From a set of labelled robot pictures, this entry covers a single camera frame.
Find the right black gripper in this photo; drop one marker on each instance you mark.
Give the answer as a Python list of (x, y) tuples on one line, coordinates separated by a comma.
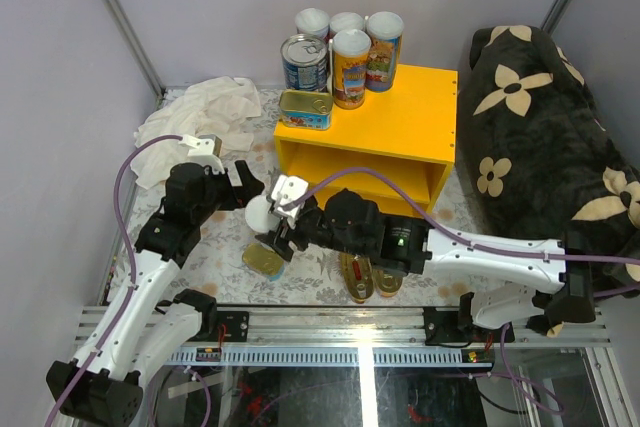
[(278, 242)]

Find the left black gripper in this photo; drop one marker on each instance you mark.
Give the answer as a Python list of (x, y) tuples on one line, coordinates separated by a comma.
[(239, 195)]

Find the gold rectangular tin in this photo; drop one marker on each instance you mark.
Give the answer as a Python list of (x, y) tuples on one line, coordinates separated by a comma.
[(305, 109), (263, 261)]

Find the white lid small can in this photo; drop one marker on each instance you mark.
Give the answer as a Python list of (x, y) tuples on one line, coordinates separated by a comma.
[(258, 215)]

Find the blue labelled gold-top can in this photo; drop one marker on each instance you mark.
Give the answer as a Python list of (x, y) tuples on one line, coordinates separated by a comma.
[(305, 63)]

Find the orange blue tall canister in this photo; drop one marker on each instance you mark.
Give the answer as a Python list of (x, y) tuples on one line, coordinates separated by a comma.
[(350, 49)]

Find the white orange snack canister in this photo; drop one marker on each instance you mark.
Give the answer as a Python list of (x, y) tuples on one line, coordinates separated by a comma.
[(313, 21)]

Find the white red snack canister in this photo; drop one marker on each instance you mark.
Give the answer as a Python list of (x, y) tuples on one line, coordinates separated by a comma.
[(345, 21)]

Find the clear jar colourful candy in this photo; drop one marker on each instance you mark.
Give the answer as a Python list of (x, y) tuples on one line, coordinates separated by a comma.
[(385, 30)]

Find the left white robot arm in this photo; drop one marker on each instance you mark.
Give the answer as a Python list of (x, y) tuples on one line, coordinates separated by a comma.
[(105, 381)]

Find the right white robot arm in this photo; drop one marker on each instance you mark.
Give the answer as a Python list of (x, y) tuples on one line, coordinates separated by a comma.
[(546, 292)]

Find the gold oval tin left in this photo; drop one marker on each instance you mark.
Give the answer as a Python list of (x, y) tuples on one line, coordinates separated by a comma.
[(358, 277)]

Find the gold oval tin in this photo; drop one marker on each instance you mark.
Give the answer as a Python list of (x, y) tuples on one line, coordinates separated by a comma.
[(386, 284), (358, 277)]

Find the crumpled cream cloth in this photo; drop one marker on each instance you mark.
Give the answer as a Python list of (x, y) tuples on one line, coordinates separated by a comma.
[(216, 107)]

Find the gold oval tin right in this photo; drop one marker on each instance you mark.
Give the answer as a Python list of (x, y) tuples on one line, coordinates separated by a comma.
[(386, 284)]

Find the yellow wooden shelf cabinet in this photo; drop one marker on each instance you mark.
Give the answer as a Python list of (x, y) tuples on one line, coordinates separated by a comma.
[(407, 134)]

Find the black floral plush blanket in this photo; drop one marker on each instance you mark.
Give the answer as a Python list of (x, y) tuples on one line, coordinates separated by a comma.
[(543, 166)]

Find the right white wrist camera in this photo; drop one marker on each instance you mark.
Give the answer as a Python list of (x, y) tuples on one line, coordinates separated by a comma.
[(284, 196)]

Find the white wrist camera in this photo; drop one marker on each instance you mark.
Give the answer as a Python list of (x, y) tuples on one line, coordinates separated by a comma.
[(284, 196), (204, 151)]

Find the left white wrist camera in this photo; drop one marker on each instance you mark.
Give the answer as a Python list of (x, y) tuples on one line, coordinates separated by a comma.
[(204, 151)]

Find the aluminium mounting rail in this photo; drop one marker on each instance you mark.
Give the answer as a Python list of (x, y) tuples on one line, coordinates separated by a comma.
[(334, 336)]

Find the left metal corner post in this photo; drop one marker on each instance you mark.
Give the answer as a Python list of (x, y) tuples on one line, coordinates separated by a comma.
[(134, 45)]

